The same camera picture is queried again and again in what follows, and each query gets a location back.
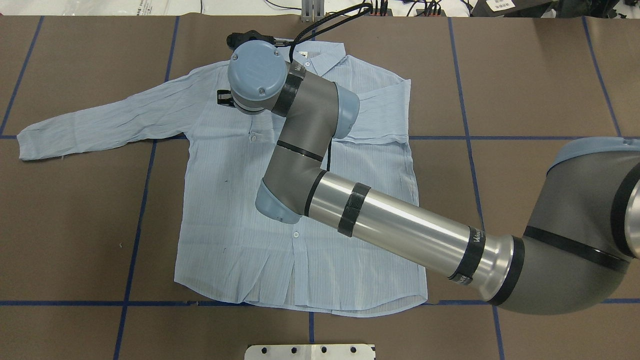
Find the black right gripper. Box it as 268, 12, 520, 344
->
216, 31, 276, 109

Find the light blue button-up shirt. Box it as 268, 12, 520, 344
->
17, 41, 428, 318

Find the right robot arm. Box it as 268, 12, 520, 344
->
226, 30, 639, 315

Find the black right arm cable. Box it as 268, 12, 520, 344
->
289, 2, 375, 173

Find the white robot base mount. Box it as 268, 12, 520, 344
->
244, 343, 377, 360

